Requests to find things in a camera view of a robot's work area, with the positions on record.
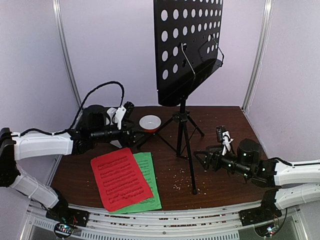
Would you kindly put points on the white orange bowl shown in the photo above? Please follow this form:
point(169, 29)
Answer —
point(150, 123)

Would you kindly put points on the right round circuit board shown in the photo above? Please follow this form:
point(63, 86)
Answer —
point(267, 230)

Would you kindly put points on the left round circuit board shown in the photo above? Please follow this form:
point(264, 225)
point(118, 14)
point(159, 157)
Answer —
point(63, 231)

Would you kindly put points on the aluminium frame post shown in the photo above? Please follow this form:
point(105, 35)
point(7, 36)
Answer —
point(261, 47)
point(66, 56)

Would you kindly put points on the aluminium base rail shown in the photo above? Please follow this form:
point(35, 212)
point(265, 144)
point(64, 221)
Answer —
point(217, 223)

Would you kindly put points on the black music stand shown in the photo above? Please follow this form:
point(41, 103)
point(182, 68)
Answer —
point(186, 39)

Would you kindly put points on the round circuit board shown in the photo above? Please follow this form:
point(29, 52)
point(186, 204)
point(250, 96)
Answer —
point(267, 230)
point(63, 231)

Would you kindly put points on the red music sheet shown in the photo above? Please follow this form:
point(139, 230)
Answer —
point(119, 180)

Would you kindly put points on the green sheet booklet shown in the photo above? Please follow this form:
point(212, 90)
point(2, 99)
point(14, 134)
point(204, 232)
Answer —
point(145, 163)

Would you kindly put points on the left aluminium frame post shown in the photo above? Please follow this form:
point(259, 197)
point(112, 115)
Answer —
point(66, 56)

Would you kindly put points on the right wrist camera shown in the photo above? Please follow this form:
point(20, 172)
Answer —
point(223, 137)

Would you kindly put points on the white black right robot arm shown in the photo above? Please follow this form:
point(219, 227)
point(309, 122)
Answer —
point(288, 183)

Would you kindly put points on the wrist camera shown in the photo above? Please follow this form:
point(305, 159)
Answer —
point(223, 137)
point(123, 113)

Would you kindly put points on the right aluminium frame post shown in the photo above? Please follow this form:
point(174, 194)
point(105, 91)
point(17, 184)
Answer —
point(261, 47)

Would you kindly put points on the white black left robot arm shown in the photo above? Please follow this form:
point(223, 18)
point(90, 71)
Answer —
point(97, 124)

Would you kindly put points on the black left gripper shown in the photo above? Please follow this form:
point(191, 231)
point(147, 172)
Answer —
point(129, 141)

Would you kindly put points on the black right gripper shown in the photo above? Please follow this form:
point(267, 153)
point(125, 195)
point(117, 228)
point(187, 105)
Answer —
point(213, 160)

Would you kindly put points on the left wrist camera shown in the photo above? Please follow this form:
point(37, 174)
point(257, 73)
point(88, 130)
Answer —
point(123, 113)

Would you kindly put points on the white metronome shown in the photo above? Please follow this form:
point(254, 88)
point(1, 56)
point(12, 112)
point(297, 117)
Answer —
point(111, 113)

